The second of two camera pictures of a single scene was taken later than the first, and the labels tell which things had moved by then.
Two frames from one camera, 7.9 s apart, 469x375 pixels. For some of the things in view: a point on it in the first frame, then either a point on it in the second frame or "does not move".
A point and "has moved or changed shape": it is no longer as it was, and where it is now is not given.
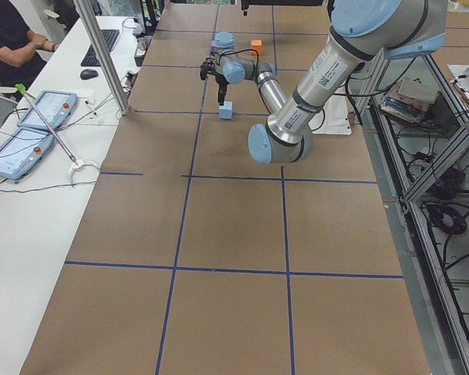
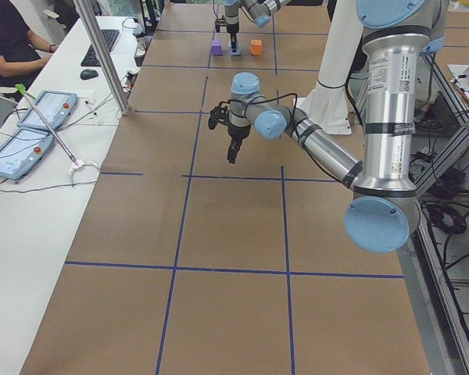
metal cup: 141,46 does not move
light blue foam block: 226,111 has moved or changed shape
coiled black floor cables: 435,214 does not move
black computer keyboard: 90,58 does not move
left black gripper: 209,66 to 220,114
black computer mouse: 88,73 does not move
